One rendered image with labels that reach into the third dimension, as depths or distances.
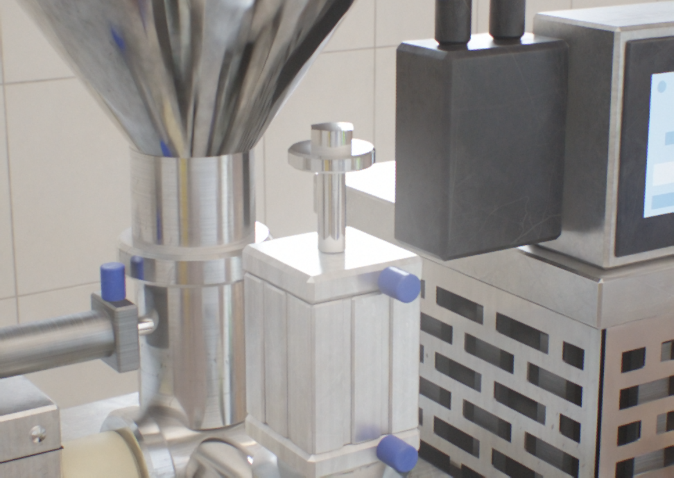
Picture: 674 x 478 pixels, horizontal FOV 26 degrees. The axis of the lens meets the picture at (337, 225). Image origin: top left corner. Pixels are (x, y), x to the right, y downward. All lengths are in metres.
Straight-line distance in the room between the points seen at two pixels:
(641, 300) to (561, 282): 0.04
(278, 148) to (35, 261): 0.42
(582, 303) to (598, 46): 0.12
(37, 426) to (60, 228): 1.54
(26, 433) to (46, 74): 1.50
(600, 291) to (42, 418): 0.25
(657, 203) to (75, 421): 0.37
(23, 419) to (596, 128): 0.28
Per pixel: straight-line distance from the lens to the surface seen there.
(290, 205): 2.28
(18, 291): 2.11
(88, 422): 0.86
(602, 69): 0.65
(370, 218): 0.80
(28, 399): 0.59
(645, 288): 0.68
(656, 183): 0.67
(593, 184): 0.66
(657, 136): 0.67
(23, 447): 0.58
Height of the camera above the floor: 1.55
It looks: 15 degrees down
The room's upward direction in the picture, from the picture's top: straight up
